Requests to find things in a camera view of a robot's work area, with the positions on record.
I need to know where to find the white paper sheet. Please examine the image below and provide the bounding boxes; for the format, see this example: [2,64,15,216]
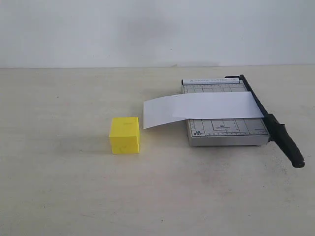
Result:
[143,91,263,129]

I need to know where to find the yellow foam cube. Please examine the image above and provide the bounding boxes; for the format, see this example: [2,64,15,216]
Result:
[109,117,140,154]

